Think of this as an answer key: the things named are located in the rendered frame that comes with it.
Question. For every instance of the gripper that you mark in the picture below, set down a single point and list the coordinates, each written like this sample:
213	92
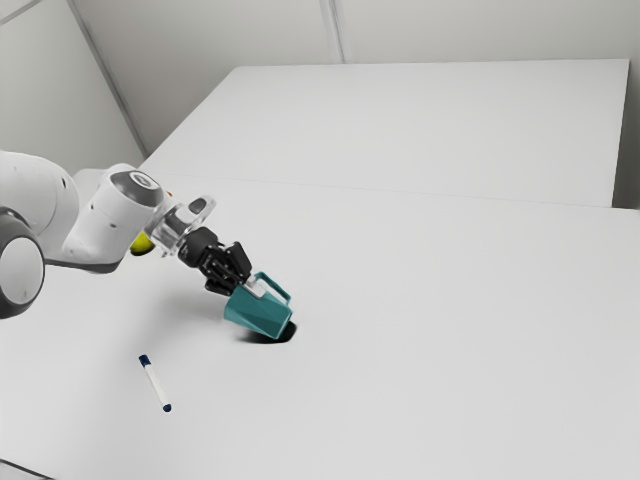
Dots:
210	252

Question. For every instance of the teal faceted mug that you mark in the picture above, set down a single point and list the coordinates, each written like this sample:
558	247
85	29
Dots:
260	312

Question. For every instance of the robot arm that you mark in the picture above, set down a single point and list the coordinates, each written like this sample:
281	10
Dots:
60	220

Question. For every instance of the yellow-green round fruit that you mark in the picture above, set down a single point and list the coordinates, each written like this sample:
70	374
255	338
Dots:
141	245

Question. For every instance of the white marker pen blue caps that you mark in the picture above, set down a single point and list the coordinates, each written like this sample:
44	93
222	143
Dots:
155	383

